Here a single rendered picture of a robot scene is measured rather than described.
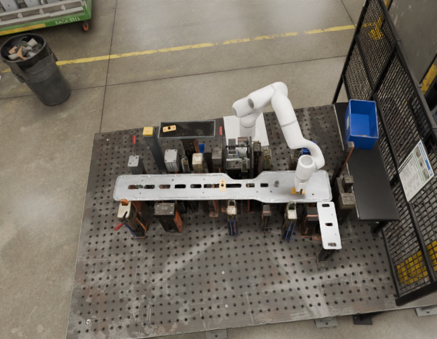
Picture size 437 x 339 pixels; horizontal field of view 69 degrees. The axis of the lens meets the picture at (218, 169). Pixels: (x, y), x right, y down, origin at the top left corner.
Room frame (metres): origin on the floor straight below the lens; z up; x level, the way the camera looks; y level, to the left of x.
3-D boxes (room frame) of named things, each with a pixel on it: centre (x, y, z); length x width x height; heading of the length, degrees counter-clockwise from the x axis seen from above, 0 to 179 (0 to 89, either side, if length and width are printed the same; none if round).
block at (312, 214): (0.72, -0.52, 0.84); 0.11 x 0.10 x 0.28; 172
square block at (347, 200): (0.75, -0.73, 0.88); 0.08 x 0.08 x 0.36; 82
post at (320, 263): (0.52, -0.57, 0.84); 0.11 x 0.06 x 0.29; 172
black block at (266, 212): (0.78, -0.26, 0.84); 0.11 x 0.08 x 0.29; 172
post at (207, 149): (1.21, 0.05, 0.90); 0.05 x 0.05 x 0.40; 82
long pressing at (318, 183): (0.98, 0.01, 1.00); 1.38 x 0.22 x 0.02; 82
